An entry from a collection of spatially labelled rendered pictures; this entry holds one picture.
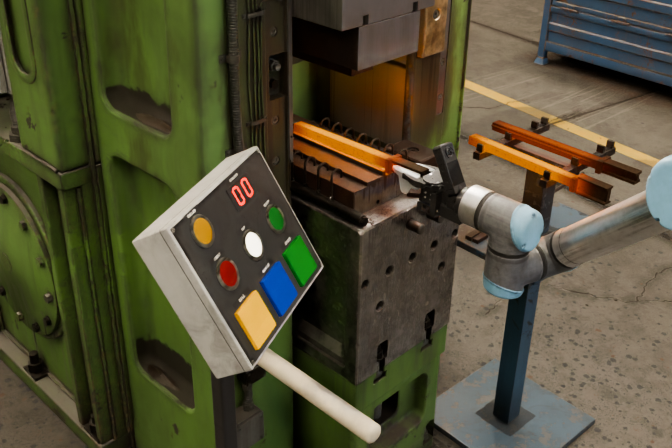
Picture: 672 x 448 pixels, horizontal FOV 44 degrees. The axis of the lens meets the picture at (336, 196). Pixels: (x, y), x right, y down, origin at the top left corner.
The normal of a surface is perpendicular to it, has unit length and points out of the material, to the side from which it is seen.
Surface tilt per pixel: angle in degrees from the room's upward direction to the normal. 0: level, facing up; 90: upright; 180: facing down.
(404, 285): 90
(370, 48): 90
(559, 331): 0
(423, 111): 90
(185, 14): 89
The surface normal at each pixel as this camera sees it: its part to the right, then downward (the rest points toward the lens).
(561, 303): 0.02, -0.88
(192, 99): -0.70, 0.30
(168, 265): -0.34, 0.43
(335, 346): -0.46, -0.44
